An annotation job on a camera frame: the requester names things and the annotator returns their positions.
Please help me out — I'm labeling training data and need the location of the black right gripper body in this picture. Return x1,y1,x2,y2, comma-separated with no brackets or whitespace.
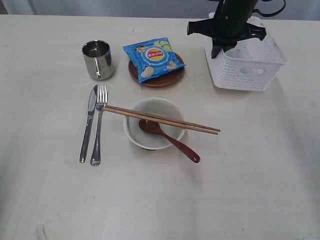
211,0,266,43

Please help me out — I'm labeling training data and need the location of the white plastic woven basket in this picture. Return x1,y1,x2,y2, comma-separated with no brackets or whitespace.
204,33,288,92

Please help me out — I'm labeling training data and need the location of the blue chips bag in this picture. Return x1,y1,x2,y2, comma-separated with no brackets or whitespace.
123,37,185,83

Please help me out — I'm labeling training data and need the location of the dark red wooden spoon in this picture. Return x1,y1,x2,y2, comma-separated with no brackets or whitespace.
138,119,201,163

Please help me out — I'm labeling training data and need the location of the stainless steel cup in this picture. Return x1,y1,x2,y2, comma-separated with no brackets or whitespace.
81,40,115,81

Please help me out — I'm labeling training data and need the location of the speckled white ceramic bowl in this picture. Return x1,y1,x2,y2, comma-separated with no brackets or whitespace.
123,97,185,151

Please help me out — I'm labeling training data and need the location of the silver table knife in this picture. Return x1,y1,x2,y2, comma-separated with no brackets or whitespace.
79,84,98,163

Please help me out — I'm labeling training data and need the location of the silver metal fork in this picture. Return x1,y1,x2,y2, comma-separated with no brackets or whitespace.
90,85,108,166

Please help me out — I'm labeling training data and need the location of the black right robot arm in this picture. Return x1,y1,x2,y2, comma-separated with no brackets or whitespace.
187,0,267,59

